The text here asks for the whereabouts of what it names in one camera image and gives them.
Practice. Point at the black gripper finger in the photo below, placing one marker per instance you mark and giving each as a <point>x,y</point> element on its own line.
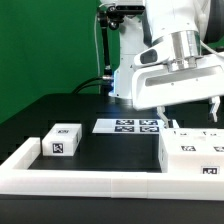
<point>214,103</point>
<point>162,116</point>

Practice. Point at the white base tag sheet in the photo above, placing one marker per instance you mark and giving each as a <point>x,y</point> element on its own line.
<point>128,126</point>

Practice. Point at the white cabinet body box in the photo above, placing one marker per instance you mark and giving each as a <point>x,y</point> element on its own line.
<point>189,163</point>

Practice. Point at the white cabinet door panel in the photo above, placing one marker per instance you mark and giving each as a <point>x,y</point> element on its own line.
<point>180,141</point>
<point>213,141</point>

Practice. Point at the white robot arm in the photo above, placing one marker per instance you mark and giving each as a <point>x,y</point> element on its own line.
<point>146,23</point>

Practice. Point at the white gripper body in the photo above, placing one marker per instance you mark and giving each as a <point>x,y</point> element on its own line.
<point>169,75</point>

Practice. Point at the white cabinet top block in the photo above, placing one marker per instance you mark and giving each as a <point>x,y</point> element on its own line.
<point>62,140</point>

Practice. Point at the white U-shaped obstacle fence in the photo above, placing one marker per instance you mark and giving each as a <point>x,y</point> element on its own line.
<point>16,178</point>

